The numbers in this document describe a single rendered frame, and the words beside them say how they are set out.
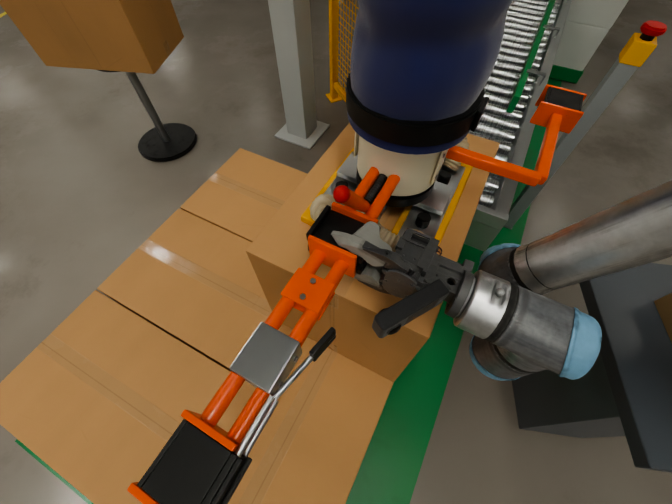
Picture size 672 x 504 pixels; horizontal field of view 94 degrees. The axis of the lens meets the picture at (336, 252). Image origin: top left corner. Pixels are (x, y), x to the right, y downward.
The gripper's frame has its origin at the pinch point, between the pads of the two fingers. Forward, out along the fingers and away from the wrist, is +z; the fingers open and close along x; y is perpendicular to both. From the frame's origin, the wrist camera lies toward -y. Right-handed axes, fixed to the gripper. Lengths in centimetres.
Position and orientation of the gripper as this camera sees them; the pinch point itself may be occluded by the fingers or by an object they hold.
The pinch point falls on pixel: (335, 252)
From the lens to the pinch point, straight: 50.1
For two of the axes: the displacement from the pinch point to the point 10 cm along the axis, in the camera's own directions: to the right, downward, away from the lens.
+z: -8.8, -4.0, 2.4
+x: 0.1, -5.3, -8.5
